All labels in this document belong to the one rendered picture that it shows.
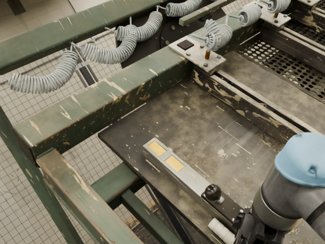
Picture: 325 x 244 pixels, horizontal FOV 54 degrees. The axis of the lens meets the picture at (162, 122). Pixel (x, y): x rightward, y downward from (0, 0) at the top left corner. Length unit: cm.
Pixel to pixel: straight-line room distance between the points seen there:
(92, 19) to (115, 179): 77
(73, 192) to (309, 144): 59
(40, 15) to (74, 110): 485
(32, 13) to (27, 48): 442
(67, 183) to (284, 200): 56
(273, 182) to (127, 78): 68
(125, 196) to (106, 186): 6
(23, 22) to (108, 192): 492
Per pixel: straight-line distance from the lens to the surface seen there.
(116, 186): 94
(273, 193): 47
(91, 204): 82
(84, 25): 145
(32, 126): 93
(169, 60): 113
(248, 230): 59
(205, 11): 111
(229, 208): 85
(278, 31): 149
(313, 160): 42
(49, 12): 579
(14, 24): 568
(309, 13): 173
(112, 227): 79
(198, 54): 116
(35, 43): 136
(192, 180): 88
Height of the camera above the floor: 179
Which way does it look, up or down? 7 degrees down
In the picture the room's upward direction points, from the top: 30 degrees counter-clockwise
